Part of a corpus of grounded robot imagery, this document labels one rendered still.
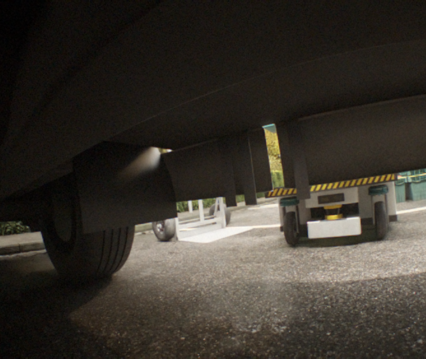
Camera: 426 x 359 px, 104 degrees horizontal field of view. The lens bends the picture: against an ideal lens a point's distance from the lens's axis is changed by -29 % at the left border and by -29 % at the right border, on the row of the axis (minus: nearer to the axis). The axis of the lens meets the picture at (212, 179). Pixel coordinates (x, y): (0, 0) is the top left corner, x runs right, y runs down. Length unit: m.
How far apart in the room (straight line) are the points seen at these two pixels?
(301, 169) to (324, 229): 0.53
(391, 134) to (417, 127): 0.09
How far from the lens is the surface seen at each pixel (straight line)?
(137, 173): 0.82
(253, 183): 0.73
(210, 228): 2.13
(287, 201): 1.24
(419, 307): 0.62
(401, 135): 0.73
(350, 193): 1.13
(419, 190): 2.62
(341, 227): 1.15
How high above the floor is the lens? 0.31
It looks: 4 degrees up
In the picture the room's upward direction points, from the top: 7 degrees counter-clockwise
